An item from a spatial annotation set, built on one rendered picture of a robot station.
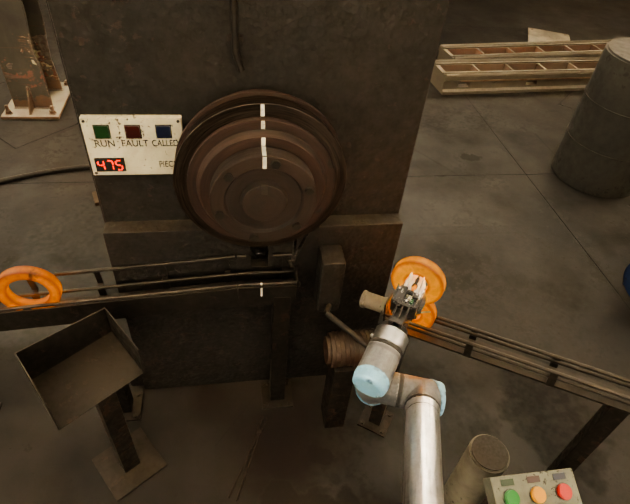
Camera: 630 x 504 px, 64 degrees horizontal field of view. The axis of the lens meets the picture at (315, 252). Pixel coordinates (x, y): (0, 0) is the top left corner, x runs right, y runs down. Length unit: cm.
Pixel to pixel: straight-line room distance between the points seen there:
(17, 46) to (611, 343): 404
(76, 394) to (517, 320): 206
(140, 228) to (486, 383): 164
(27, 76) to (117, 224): 268
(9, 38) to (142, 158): 274
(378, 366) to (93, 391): 83
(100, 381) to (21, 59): 297
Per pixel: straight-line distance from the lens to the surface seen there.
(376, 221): 170
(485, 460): 167
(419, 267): 143
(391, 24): 143
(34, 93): 432
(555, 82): 542
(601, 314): 307
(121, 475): 216
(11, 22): 414
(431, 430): 128
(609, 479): 249
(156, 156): 152
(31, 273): 174
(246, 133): 129
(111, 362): 167
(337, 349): 175
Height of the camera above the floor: 192
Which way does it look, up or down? 43 degrees down
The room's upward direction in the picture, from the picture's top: 6 degrees clockwise
